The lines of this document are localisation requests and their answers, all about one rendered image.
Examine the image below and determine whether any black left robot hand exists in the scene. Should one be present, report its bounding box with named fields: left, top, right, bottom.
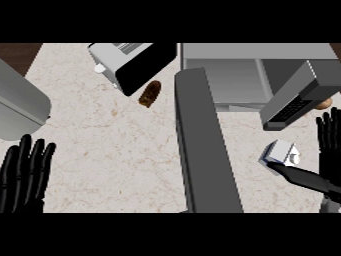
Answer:
left=0, top=133, right=58, bottom=214

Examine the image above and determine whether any white and blue milk carton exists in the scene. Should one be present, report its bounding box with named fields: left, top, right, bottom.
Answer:
left=258, top=139, right=302, bottom=168

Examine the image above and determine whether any dark grey microwave door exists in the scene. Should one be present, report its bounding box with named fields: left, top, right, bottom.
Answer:
left=173, top=67, right=246, bottom=214

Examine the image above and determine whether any grey microwave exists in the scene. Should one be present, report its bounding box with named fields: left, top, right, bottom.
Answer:
left=179, top=42, right=341, bottom=132

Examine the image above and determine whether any tan round object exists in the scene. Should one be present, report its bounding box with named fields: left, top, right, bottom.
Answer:
left=315, top=97, right=336, bottom=111

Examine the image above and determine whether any silver and black toaster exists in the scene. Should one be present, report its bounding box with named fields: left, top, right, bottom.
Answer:
left=88, top=42, right=179, bottom=98

